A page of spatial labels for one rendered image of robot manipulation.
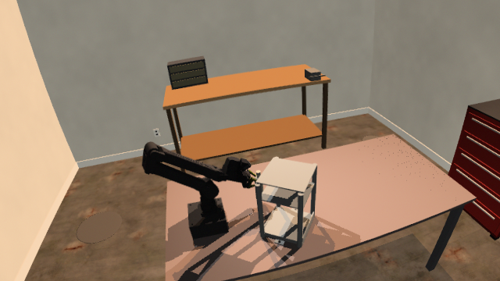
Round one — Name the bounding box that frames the cream bottle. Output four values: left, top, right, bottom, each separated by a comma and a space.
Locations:
255, 170, 264, 192

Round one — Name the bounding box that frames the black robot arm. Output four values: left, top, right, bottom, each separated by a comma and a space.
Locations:
142, 142, 251, 215

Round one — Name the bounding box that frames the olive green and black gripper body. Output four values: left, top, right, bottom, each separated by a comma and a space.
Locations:
234, 169, 251, 188

